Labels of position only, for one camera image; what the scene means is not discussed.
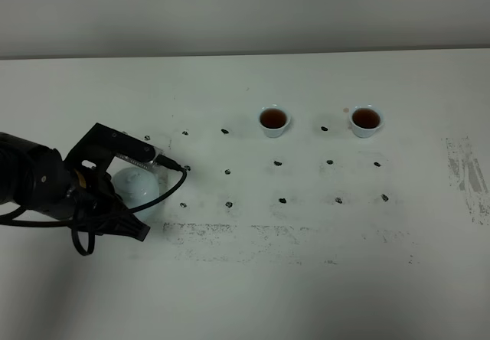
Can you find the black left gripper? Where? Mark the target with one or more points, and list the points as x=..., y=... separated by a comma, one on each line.
x=99, y=210

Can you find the light blue porcelain teapot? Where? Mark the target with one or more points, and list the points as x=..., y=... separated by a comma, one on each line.
x=135, y=186

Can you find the left light blue teacup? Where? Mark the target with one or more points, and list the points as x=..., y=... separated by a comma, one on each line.
x=273, y=120

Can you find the light blue teacup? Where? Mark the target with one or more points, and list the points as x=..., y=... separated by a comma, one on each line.
x=365, y=120
x=273, y=120

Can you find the right light blue teacup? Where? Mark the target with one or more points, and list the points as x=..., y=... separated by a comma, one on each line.
x=365, y=120

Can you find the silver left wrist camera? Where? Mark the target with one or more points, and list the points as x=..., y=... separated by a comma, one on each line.
x=118, y=144

